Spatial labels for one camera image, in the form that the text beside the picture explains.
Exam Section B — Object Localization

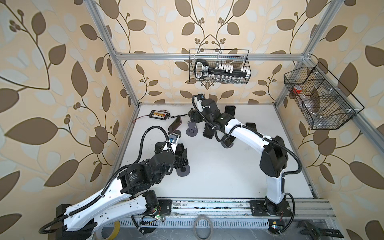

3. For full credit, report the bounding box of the red cap bottle in basket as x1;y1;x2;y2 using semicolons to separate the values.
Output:
292;85;303;95

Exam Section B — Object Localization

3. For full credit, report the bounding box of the black adjustable wrench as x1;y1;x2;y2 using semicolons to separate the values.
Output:
298;221;344;240

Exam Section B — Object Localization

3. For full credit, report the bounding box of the grey round stand right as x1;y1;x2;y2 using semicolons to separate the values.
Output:
221;140;234;149

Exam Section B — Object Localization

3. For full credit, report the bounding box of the black round stand far left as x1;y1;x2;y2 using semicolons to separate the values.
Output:
172;130;182;138

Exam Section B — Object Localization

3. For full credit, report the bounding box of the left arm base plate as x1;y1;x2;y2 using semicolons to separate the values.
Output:
142;199;173;216

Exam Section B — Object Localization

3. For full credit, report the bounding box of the yellow tape roll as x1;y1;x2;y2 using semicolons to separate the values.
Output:
105;221;121;240

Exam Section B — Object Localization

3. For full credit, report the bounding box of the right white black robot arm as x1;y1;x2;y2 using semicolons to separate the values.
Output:
189;94;303;215

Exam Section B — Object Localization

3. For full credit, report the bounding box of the black yellow round connector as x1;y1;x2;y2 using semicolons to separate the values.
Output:
188;108;195;118

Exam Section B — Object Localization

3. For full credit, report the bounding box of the black folding phone stand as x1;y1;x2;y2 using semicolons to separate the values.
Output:
203;123;215;139

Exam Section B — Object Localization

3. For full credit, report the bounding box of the black wire basket right wall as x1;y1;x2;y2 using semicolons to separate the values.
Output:
284;62;365;130

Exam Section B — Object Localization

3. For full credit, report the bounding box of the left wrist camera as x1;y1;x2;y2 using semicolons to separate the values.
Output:
168;133;180;148

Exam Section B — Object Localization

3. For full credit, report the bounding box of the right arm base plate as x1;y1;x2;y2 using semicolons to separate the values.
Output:
249;199;292;217

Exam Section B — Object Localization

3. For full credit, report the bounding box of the black power adapter board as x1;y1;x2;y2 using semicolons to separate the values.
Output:
149;110;170;121

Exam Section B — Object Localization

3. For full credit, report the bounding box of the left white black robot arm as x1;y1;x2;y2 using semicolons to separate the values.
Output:
39;126;187;240

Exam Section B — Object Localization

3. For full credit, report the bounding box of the black tool in basket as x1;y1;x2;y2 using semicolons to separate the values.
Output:
192;60;251;79

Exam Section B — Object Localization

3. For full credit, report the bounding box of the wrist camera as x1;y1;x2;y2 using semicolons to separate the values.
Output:
168;133;180;148
196;94;206;102

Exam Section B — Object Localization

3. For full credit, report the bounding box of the black wire basket wall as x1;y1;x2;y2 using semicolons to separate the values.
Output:
284;62;365;130
189;48;252;85

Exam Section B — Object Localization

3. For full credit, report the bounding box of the grey tape ring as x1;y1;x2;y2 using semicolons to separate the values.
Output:
193;215;214;240

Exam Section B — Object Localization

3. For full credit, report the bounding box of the black red cable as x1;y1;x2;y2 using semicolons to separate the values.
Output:
132;112;190;124

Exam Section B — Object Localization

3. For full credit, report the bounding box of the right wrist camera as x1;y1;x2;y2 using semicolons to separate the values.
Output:
196;94;206;102

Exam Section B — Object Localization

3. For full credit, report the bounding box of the dark round stand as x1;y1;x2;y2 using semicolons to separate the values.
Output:
177;165;191;177

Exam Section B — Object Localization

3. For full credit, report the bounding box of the purple round phone stand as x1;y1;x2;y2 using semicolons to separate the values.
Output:
186;121;198;137

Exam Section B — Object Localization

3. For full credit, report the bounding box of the black wire basket rear wall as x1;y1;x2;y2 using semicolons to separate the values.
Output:
189;48;252;85

